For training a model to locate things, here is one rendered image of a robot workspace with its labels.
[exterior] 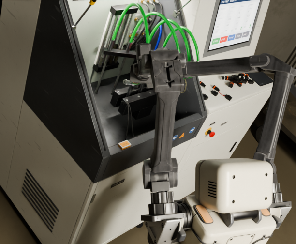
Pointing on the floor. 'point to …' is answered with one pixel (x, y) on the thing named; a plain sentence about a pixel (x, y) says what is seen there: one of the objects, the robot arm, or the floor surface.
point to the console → (190, 9)
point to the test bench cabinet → (49, 183)
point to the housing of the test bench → (9, 83)
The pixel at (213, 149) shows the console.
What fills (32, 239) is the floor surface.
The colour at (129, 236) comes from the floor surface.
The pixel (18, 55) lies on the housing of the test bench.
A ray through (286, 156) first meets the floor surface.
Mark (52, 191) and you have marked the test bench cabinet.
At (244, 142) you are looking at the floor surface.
